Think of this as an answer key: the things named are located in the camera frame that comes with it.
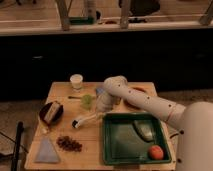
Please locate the slice of cake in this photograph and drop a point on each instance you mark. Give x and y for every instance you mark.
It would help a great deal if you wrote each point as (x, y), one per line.
(52, 111)

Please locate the red tomato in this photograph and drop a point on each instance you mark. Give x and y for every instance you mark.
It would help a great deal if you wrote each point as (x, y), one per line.
(156, 152)

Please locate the orange bowl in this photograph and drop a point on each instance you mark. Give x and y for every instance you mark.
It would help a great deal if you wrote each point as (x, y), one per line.
(130, 106)

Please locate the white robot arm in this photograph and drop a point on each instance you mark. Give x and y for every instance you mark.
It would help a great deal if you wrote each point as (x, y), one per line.
(194, 122)

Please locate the green plastic cup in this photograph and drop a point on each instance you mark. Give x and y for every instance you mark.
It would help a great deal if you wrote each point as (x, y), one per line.
(87, 101)

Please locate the black stand pole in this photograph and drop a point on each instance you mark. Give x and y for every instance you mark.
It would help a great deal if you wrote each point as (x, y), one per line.
(16, 149)

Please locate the white handled dish brush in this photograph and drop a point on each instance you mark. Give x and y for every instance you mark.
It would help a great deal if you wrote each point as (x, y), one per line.
(80, 120)

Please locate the blue triangular cloth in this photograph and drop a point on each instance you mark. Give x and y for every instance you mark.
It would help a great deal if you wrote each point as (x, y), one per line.
(46, 152)

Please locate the white paper cup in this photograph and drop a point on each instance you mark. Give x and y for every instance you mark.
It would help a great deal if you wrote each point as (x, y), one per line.
(76, 81)

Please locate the green plastic tray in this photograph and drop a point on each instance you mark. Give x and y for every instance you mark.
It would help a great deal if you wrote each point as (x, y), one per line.
(121, 145)

